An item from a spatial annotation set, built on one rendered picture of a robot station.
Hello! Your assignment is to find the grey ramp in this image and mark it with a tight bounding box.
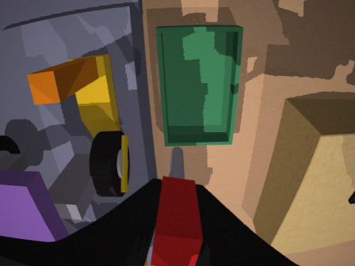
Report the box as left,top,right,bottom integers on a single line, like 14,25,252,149
0,0,158,234

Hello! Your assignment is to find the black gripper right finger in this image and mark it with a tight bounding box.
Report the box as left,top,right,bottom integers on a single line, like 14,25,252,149
194,184,299,266

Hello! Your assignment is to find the purple wheeled trolley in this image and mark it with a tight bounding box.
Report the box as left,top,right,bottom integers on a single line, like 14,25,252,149
0,131,130,241

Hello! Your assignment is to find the green tray floor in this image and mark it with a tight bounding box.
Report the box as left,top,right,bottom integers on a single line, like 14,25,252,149
162,32,234,135

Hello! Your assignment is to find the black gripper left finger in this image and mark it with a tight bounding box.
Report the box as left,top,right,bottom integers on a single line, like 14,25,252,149
0,178,162,266

